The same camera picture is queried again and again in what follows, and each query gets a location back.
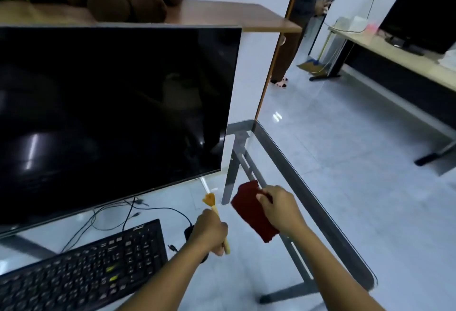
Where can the person's right hand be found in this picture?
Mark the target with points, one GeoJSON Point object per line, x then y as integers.
{"type": "Point", "coordinates": [283, 211]}

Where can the person's left hand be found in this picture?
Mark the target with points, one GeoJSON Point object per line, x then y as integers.
{"type": "Point", "coordinates": [206, 230]}

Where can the person's right thumb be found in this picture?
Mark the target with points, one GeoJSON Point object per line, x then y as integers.
{"type": "Point", "coordinates": [263, 199]}

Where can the person's left fingers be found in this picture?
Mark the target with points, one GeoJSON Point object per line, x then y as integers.
{"type": "Point", "coordinates": [221, 237]}

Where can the dark red cloth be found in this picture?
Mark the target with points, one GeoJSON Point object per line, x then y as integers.
{"type": "Point", "coordinates": [251, 211]}

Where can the person's left forearm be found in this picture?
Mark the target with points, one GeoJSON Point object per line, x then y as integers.
{"type": "Point", "coordinates": [160, 282]}

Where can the person's right forearm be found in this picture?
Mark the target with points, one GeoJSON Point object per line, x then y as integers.
{"type": "Point", "coordinates": [331, 271]}

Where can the black computer mouse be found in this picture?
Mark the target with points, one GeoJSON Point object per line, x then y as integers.
{"type": "Point", "coordinates": [188, 231]}

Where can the black keyboard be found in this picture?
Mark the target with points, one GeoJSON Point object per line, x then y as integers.
{"type": "Point", "coordinates": [89, 268]}

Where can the large black monitor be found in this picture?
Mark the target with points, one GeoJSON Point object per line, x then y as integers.
{"type": "Point", "coordinates": [114, 118]}

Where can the brown wooden shelf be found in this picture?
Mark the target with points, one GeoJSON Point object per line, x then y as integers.
{"type": "Point", "coordinates": [221, 17]}

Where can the beige desk with black legs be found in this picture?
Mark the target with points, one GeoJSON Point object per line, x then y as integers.
{"type": "Point", "coordinates": [399, 68]}

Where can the white box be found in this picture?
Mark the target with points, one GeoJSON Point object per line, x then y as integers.
{"type": "Point", "coordinates": [351, 24]}

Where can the small black monitor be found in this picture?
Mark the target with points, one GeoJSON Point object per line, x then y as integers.
{"type": "Point", "coordinates": [420, 15]}

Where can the grey metal desk frame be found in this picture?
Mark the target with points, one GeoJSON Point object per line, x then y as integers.
{"type": "Point", "coordinates": [302, 193]}

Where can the brown wooden door frame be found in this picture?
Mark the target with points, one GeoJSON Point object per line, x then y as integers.
{"type": "Point", "coordinates": [281, 43]}

